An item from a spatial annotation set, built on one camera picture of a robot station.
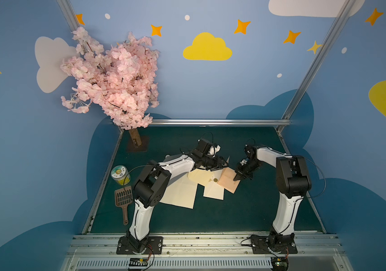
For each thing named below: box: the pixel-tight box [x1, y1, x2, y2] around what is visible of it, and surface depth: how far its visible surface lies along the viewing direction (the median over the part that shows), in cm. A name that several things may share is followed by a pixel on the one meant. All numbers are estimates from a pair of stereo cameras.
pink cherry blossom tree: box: [60, 27, 160, 130], surface depth 69 cm
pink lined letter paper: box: [217, 167, 241, 194], surface depth 97 cm
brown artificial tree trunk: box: [128, 128, 142, 148], surface depth 107 cm
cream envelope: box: [187, 168, 214, 187], surface depth 98 cm
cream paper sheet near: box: [159, 172, 199, 209], surface depth 93 cm
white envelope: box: [203, 177, 225, 201], surface depth 94 cm
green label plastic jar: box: [110, 164, 131, 186], surface depth 90 cm
